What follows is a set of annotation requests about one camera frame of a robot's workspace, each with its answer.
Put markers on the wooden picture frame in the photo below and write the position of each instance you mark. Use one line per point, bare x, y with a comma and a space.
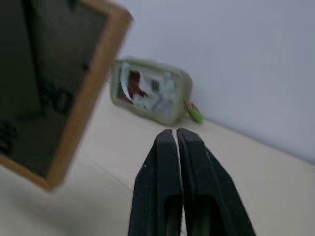
61, 73

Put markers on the grey-green transparent pouch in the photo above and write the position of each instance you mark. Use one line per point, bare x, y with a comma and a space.
150, 91

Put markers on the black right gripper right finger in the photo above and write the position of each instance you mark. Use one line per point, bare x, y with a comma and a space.
209, 186

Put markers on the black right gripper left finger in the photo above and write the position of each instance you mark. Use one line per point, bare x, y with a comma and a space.
155, 186

